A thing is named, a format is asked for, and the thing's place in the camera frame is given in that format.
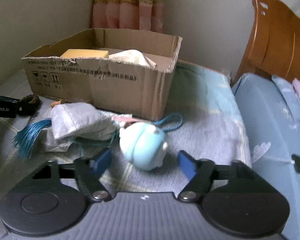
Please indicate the open cardboard box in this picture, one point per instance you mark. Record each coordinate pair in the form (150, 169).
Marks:
(108, 84)

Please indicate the wooden bed headboard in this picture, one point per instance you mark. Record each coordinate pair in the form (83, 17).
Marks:
(274, 44)

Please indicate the blue floral bed mattress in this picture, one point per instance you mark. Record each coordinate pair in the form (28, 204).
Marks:
(273, 138)

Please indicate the orange foam earplug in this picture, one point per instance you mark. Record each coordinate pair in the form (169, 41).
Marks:
(55, 103)

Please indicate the grey checked blanket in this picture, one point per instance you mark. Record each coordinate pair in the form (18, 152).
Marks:
(212, 128)

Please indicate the grey sachet pouch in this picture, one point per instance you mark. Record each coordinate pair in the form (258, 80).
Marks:
(51, 144)
(82, 120)

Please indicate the light blue plush toy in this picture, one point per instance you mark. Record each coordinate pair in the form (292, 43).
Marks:
(143, 145)

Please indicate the blue tassel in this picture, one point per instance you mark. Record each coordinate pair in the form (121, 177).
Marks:
(24, 140)

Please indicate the cream microfibre cloth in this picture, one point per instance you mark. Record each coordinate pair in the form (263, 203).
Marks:
(133, 57)

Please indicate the yellow green sponge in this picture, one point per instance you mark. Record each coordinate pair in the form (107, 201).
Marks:
(85, 53)

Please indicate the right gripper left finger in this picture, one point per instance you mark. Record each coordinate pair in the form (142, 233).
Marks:
(88, 172)

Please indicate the pink striped curtain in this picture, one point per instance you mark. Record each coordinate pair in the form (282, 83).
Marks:
(128, 14)

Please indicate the blue floral pillow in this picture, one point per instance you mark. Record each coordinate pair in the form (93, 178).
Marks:
(290, 96)

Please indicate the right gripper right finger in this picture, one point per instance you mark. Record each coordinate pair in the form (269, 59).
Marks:
(199, 175)

